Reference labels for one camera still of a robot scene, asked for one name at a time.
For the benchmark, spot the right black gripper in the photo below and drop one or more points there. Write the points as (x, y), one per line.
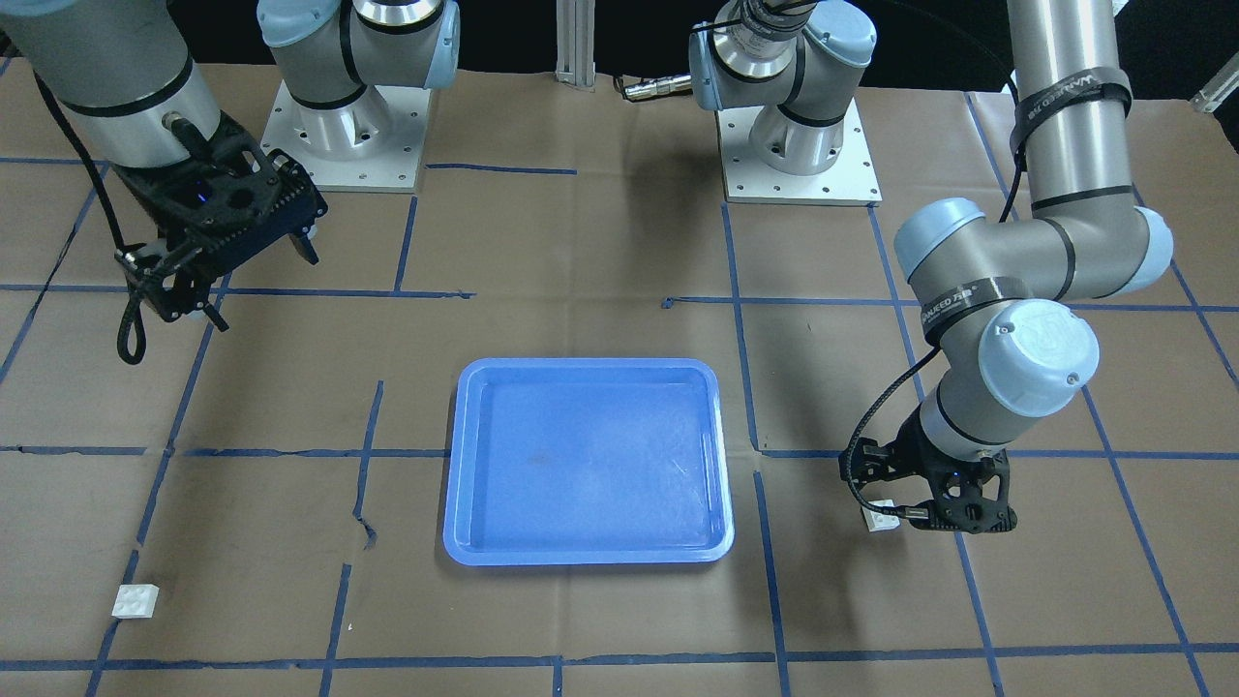
(145, 191)

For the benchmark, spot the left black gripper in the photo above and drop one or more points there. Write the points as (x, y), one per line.
(914, 455)

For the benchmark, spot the white block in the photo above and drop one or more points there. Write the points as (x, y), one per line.
(880, 522)
(135, 602)

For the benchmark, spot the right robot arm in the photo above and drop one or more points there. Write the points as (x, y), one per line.
(116, 68)

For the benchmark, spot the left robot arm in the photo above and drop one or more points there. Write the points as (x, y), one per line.
(993, 295)

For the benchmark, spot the blue plastic tray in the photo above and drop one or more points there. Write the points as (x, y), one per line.
(587, 461)

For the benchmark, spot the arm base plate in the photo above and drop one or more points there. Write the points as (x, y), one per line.
(372, 146)
(768, 159)

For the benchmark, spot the aluminium frame post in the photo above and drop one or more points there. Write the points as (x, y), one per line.
(574, 32)

